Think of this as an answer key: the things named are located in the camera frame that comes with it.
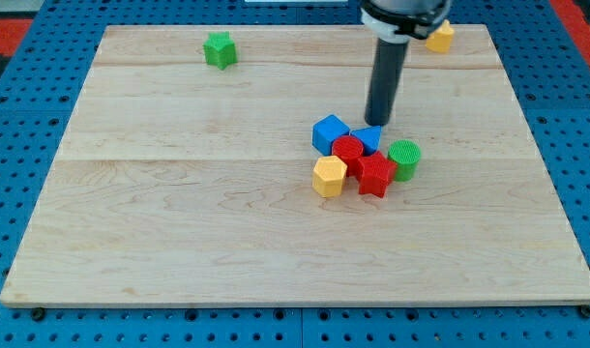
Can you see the yellow hexagon block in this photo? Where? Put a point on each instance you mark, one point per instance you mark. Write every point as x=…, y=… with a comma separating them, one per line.
x=328, y=176

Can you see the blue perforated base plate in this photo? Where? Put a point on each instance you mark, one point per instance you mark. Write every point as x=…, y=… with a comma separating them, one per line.
x=40, y=84

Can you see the green cylinder block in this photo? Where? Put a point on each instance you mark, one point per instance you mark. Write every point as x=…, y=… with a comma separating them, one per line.
x=406, y=155

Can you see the yellow pentagon block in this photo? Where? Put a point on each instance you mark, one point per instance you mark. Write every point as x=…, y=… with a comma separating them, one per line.
x=440, y=41

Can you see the blue cube block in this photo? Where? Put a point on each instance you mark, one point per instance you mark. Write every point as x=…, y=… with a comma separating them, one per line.
x=326, y=131

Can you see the green star block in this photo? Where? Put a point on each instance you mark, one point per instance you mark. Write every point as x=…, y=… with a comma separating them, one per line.
x=220, y=50

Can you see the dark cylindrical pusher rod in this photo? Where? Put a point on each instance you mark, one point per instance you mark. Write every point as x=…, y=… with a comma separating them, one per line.
x=385, y=76

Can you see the red cylinder block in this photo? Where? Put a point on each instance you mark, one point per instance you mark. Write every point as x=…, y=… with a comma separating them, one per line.
x=349, y=149

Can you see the red star block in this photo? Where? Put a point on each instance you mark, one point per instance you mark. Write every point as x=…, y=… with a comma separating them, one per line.
x=374, y=174

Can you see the wooden board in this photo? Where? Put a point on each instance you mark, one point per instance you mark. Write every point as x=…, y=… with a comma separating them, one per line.
x=180, y=185

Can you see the blue triangle block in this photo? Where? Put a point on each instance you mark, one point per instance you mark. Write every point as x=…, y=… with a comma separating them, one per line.
x=370, y=138

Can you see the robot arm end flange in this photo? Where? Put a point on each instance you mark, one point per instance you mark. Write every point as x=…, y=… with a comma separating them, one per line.
x=397, y=21

